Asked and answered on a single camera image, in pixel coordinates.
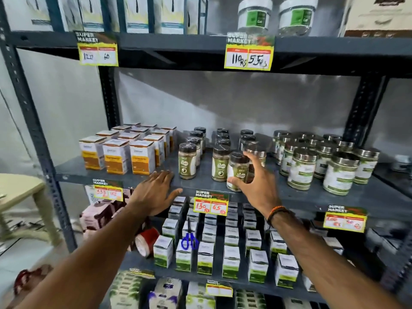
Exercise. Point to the person's left hand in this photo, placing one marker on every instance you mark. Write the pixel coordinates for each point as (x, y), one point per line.
(153, 194)

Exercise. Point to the group of silver lidded jars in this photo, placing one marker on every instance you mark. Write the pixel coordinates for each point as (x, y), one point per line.
(339, 173)

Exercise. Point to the pink boxes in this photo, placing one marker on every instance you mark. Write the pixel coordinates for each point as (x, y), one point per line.
(95, 215)

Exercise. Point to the stack of green white packets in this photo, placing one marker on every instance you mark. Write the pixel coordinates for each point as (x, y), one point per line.
(127, 291)

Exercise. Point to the brown lid spice jar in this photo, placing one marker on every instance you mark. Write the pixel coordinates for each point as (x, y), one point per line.
(237, 168)

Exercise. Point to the red tape roll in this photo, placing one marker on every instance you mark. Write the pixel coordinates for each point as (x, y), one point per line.
(148, 241)

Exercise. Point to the group of brown lidded jars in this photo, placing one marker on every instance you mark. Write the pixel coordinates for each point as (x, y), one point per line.
(187, 160)

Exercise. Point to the dark grey metal shelf rack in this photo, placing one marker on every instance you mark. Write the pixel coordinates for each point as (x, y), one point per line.
(199, 48)

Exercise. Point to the purple white packets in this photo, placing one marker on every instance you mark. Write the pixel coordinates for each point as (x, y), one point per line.
(165, 294)

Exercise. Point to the person's left forearm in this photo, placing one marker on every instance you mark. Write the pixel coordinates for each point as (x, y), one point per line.
(87, 267)

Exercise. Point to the person's right hand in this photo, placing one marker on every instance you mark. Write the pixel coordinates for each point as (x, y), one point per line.
(260, 193)

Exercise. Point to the light green white box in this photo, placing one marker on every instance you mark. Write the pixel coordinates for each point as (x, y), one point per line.
(199, 299)

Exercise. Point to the yellow price tag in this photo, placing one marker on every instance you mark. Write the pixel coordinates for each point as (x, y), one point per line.
(142, 272)
(210, 204)
(107, 191)
(249, 56)
(96, 53)
(345, 220)
(219, 289)

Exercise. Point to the white lid clear jar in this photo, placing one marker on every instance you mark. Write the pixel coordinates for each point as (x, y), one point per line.
(297, 16)
(255, 16)

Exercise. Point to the row of tall white boxes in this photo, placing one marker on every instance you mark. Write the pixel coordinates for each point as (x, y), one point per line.
(135, 14)

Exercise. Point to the person's right thumb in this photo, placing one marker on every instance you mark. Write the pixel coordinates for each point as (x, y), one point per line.
(236, 182)

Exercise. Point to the orange black wristband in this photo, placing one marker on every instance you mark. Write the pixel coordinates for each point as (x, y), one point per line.
(277, 211)

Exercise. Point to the brown cardboard box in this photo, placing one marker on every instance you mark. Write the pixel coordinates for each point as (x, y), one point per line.
(376, 16)

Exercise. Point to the group of orange white boxes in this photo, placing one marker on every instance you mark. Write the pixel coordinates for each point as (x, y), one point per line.
(116, 157)

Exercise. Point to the person's right forearm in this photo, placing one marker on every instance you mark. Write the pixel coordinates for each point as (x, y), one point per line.
(325, 267)

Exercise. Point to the beige plastic stool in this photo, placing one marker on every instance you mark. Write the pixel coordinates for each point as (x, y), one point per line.
(19, 189)

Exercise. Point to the dark green packets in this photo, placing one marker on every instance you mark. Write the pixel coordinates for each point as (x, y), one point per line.
(250, 299)

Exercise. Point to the red bag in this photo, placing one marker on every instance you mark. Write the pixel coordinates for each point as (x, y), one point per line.
(30, 278)

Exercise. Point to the person's left thumb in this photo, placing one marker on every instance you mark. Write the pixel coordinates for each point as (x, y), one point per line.
(175, 195)

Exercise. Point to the group of green white boxes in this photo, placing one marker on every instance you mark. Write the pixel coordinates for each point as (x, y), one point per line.
(231, 262)

